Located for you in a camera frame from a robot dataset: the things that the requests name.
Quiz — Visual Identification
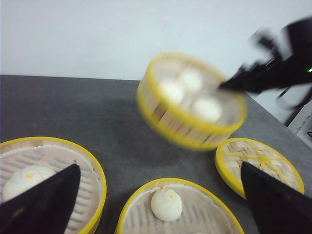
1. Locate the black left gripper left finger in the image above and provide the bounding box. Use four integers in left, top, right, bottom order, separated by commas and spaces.
0, 164, 81, 234

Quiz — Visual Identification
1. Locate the bamboo steamer basket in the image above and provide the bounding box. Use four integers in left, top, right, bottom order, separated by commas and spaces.
0, 136, 107, 234
114, 177, 245, 234
137, 53, 247, 151

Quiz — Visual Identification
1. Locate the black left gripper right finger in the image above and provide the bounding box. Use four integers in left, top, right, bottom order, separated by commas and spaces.
241, 162, 312, 234

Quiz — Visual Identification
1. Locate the white bun rear left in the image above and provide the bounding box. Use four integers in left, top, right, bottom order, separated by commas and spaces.
159, 80, 185, 104

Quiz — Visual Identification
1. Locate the white bun front left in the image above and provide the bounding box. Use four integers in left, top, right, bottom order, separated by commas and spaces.
151, 189, 183, 222

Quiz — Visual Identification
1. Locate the white steamer liner cloth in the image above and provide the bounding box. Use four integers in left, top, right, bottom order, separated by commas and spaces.
121, 184, 238, 234

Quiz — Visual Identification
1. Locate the white bun rear right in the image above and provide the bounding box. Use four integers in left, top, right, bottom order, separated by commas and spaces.
178, 69, 203, 92

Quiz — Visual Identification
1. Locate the white bun left basket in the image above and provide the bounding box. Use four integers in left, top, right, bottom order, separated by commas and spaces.
2, 165, 56, 202

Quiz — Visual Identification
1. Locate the woven bamboo steamer lid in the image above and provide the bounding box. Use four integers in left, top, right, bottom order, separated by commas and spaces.
214, 137, 305, 198

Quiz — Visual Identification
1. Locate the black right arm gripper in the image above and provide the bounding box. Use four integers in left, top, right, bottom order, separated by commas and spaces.
219, 16, 312, 93

